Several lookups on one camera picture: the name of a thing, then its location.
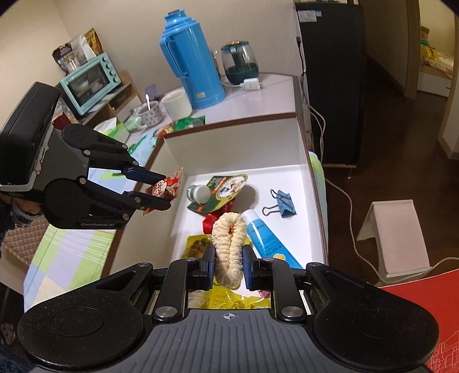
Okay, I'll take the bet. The blue cream tube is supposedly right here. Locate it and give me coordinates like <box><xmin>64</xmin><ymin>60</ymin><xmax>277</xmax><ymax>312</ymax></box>
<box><xmin>241</xmin><ymin>210</ymin><xmax>302</xmax><ymax>269</ymax></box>

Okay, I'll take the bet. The yellow foil snack pouch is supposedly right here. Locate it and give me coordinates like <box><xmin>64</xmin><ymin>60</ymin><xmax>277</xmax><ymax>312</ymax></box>
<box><xmin>188</xmin><ymin>284</ymin><xmax>271</xmax><ymax>310</ymax></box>

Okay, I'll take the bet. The red white candy packet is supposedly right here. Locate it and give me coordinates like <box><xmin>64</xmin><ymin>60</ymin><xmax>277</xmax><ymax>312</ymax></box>
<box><xmin>143</xmin><ymin>167</ymin><xmax>184</xmax><ymax>215</ymax></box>

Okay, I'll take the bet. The red snack packet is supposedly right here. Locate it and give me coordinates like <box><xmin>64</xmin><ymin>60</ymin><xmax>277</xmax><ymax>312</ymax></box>
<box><xmin>202</xmin><ymin>211</ymin><xmax>222</xmax><ymax>235</ymax></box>

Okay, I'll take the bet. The blue binder clip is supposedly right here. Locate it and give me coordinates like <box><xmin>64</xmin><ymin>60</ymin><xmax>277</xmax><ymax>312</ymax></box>
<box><xmin>262</xmin><ymin>190</ymin><xmax>296</xmax><ymax>218</ymax></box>

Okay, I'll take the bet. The green lip salve card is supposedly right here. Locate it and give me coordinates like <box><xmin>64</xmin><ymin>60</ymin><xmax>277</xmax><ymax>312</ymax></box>
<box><xmin>187</xmin><ymin>174</ymin><xmax>248</xmax><ymax>213</ymax></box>

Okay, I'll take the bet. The yellow chestnut snack pouch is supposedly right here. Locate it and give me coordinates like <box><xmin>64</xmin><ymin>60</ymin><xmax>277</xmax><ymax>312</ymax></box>
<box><xmin>181</xmin><ymin>234</ymin><xmax>212</xmax><ymax>259</ymax></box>

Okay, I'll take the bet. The light blue snack bag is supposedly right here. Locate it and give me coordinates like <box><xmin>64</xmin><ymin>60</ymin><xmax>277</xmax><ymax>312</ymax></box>
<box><xmin>124</xmin><ymin>121</ymin><xmax>171</xmax><ymax>166</ymax></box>

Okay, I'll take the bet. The green tissue pack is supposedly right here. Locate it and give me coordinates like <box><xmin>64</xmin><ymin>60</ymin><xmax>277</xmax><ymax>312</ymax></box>
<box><xmin>94</xmin><ymin>117</ymin><xmax>130</xmax><ymax>143</ymax></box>

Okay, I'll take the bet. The patterned cup with spoon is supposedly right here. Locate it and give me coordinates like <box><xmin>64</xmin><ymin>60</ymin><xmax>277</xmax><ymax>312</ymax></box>
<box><xmin>135</xmin><ymin>94</ymin><xmax>164</xmax><ymax>127</ymax></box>

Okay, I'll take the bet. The green snack bag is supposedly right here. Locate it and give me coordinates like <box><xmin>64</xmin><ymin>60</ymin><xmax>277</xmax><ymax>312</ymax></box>
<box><xmin>154</xmin><ymin>116</ymin><xmax>205</xmax><ymax>139</ymax></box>

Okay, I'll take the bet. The wooden shelf cabinet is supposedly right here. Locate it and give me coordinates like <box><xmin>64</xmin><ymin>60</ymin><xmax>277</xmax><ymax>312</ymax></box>
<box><xmin>53</xmin><ymin>69</ymin><xmax>145</xmax><ymax>130</ymax></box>

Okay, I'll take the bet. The white mug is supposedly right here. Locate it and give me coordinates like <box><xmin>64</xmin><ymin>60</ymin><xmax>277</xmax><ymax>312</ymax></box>
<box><xmin>161</xmin><ymin>88</ymin><xmax>192</xmax><ymax>121</ymax></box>

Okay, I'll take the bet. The teal toaster oven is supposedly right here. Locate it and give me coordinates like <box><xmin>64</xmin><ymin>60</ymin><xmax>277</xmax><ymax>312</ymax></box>
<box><xmin>59</xmin><ymin>53</ymin><xmax>121</xmax><ymax>116</ymax></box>

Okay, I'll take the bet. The plaid tablecloth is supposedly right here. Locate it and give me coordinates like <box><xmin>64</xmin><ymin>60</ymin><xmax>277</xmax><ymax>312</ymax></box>
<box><xmin>22</xmin><ymin>150</ymin><xmax>329</xmax><ymax>312</ymax></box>

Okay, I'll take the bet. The brown cardboard box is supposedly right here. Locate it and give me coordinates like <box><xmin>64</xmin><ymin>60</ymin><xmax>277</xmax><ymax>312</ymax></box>
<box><xmin>102</xmin><ymin>114</ymin><xmax>328</xmax><ymax>276</ymax></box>

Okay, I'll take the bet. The white stool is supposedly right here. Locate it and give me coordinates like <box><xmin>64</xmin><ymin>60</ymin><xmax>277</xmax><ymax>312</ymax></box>
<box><xmin>357</xmin><ymin>200</ymin><xmax>432</xmax><ymax>284</ymax></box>

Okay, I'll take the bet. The blue thermos flask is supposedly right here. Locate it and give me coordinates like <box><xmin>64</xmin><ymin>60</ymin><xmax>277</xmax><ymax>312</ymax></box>
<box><xmin>159</xmin><ymin>9</ymin><xmax>225</xmax><ymax>110</ymax></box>

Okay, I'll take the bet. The white charger plug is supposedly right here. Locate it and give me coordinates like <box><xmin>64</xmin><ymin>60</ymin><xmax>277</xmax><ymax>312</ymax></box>
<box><xmin>240</xmin><ymin>78</ymin><xmax>263</xmax><ymax>91</ymax></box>

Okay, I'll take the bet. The red Motul board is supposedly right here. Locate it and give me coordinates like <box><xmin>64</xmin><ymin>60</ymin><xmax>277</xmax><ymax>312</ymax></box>
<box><xmin>384</xmin><ymin>270</ymin><xmax>458</xmax><ymax>372</ymax></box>

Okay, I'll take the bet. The black cabinet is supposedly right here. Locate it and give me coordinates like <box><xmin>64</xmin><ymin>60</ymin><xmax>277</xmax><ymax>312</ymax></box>
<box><xmin>295</xmin><ymin>1</ymin><xmax>367</xmax><ymax>168</ymax></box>

